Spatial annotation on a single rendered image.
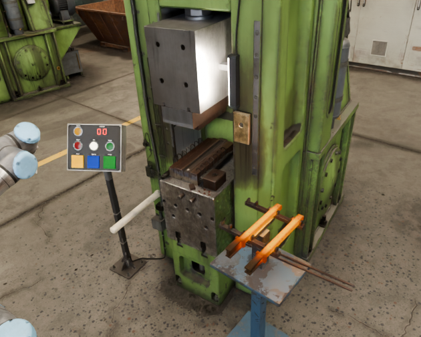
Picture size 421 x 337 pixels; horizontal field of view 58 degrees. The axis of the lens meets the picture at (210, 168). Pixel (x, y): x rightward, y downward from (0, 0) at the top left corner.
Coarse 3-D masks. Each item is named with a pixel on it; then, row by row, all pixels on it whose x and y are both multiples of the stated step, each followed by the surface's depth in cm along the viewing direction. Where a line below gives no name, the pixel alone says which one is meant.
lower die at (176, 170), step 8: (200, 144) 242; (208, 144) 239; (224, 144) 238; (232, 144) 238; (192, 152) 233; (200, 152) 231; (216, 152) 230; (224, 152) 232; (184, 160) 224; (192, 160) 221; (200, 160) 221; (208, 160) 222; (216, 160) 225; (176, 168) 217; (192, 168) 214; (200, 168) 215; (208, 168) 220; (176, 176) 220; (184, 176) 216; (192, 176) 213
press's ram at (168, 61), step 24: (168, 24) 181; (192, 24) 178; (216, 24) 180; (168, 48) 179; (192, 48) 172; (216, 48) 185; (168, 72) 186; (192, 72) 178; (216, 72) 191; (168, 96) 194; (192, 96) 185; (216, 96) 197
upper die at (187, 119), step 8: (216, 104) 209; (224, 104) 216; (168, 112) 199; (176, 112) 196; (184, 112) 193; (192, 112) 191; (208, 112) 204; (216, 112) 211; (168, 120) 202; (176, 120) 199; (184, 120) 196; (192, 120) 193; (200, 120) 199; (192, 128) 195
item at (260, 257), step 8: (296, 216) 172; (288, 224) 168; (296, 224) 168; (280, 232) 163; (288, 232) 164; (272, 240) 160; (280, 240) 159; (264, 248) 156; (272, 248) 156; (256, 256) 152; (264, 256) 151; (248, 264) 148; (256, 264) 148; (248, 272) 147
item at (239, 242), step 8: (272, 208) 178; (280, 208) 179; (264, 216) 173; (272, 216) 175; (256, 224) 169; (264, 224) 171; (248, 232) 164; (256, 232) 167; (240, 240) 159; (232, 248) 155; (240, 248) 160; (232, 256) 157
